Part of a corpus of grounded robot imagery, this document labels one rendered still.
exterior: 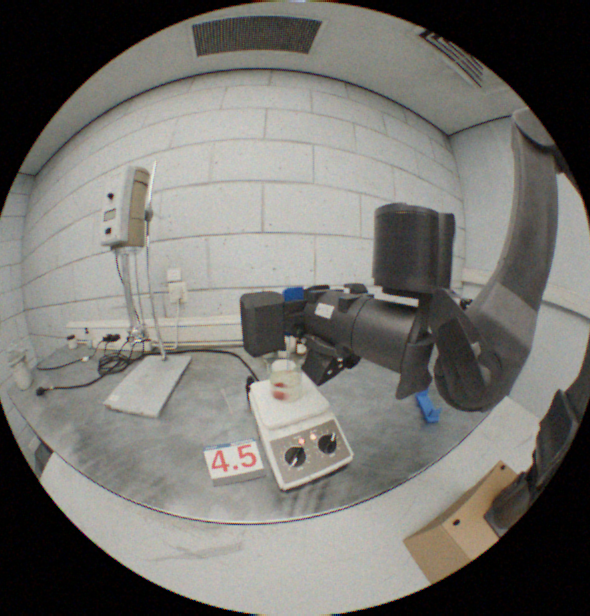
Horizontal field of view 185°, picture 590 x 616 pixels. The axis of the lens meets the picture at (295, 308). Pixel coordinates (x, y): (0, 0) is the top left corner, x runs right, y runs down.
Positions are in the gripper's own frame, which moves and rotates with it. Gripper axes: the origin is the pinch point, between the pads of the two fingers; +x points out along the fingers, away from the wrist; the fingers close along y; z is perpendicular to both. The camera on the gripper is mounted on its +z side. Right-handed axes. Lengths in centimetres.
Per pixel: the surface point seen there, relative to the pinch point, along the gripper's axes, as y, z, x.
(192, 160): -10, -54, 60
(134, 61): -65, -129, 49
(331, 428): 2.4, 20.3, -7.6
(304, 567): -14.9, 26.1, -22.6
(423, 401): 27.5, 25.2, -17.1
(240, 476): -13.8, 25.8, -4.3
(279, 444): -6.4, 20.1, -5.1
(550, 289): 114, -9, -79
